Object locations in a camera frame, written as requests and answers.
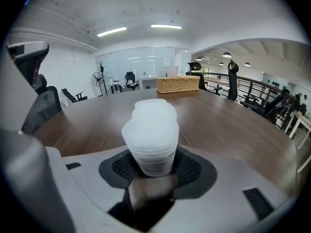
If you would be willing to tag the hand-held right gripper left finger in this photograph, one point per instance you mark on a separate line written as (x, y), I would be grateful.
(90, 190)

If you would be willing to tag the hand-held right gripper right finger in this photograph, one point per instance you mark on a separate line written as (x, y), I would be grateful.
(223, 190)

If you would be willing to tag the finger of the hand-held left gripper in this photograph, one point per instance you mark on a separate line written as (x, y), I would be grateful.
(31, 178)
(14, 98)

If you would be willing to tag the black mesh office chair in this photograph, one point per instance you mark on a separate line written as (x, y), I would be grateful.
(46, 105)

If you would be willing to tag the black armchair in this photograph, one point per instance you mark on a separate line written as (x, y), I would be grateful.
(73, 96)

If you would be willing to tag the black standing fan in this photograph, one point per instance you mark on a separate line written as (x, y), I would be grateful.
(97, 79)

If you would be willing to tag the black coat rack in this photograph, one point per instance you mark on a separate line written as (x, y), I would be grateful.
(101, 68)

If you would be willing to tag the white leg wooden desk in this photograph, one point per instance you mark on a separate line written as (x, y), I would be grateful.
(302, 125)

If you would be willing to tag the black metal railing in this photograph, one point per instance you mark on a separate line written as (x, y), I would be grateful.
(247, 86)

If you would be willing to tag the wicker basket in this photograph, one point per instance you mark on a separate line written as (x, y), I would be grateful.
(177, 84)

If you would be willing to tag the black chair with white items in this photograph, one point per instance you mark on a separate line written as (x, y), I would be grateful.
(130, 80)

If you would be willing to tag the ceiling strip light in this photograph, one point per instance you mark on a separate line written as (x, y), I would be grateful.
(111, 31)
(166, 26)

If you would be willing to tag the white paper sheet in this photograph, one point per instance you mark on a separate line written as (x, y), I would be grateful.
(167, 62)

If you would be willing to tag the grey frame mesh chair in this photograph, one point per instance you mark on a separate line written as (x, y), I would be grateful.
(29, 62)

